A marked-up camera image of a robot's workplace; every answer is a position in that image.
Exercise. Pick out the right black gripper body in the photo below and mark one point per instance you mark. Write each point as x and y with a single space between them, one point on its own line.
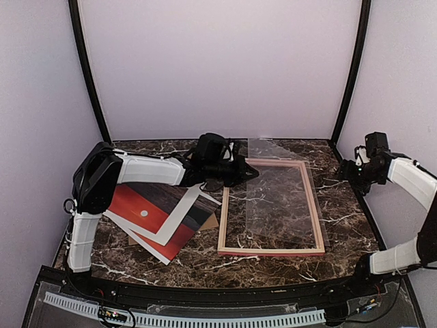
358 178

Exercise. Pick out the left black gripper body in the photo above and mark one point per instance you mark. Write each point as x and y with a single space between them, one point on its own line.
231 174

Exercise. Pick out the clear acrylic sheet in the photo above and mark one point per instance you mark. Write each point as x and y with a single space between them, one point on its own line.
282 209

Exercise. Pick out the brown cardboard backing board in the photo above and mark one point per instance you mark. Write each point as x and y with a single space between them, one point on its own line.
210 223

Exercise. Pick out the red sunset photo print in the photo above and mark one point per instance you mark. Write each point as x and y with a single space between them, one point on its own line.
165 198

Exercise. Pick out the white photo mat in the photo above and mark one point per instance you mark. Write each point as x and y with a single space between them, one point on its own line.
120 213

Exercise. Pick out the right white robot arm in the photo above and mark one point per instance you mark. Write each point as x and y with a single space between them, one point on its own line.
375 163

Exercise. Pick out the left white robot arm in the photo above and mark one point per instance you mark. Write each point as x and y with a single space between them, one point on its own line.
105 168

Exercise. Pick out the small circuit board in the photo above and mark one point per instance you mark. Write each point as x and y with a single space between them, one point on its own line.
111 314

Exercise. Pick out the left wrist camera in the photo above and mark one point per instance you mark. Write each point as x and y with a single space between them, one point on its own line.
232 149

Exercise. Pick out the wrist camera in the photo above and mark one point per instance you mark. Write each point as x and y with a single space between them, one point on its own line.
232 149
360 155

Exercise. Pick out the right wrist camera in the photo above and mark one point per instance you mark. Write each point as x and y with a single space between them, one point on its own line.
360 155

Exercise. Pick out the black front rail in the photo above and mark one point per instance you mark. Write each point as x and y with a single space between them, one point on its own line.
377 302

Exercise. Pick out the right black corner post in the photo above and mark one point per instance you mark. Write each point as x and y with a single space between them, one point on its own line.
353 71

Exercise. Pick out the black corner post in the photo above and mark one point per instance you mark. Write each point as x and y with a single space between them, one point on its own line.
81 49
353 71

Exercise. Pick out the grey slotted cable duct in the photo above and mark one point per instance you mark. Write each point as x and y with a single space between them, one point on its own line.
185 317

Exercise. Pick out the left black corner post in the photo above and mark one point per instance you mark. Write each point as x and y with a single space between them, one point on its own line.
81 49

